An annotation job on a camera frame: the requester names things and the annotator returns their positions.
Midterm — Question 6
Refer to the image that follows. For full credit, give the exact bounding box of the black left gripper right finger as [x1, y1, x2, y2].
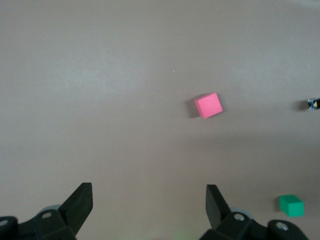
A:
[199, 184, 308, 240]

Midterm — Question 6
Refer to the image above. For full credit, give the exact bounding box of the green foam cube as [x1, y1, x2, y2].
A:
[278, 194, 305, 217]

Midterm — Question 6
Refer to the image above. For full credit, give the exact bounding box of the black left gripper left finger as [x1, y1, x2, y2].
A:
[0, 182, 94, 240]

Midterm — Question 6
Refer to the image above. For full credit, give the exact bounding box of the pink foam cube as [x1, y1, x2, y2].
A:
[194, 92, 224, 120]

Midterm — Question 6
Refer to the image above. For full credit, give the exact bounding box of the brown table cover mat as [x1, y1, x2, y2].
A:
[0, 0, 320, 240]

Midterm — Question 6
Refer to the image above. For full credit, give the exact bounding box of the orange capped push button switch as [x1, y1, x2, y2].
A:
[307, 97, 320, 111]

